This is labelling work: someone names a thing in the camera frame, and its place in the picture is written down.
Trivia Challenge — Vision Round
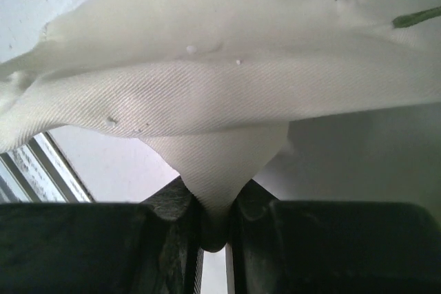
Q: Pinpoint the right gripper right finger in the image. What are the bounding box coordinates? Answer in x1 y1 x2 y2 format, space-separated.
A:
226 181 440 293

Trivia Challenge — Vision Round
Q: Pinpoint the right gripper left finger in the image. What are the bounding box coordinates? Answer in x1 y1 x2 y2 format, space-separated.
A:
1 179 203 293

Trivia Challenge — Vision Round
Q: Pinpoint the beige canvas work glove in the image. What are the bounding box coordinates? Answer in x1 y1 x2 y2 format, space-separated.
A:
0 0 441 219

